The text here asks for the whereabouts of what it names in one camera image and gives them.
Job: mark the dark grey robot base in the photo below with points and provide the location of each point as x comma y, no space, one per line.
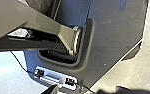
114,33

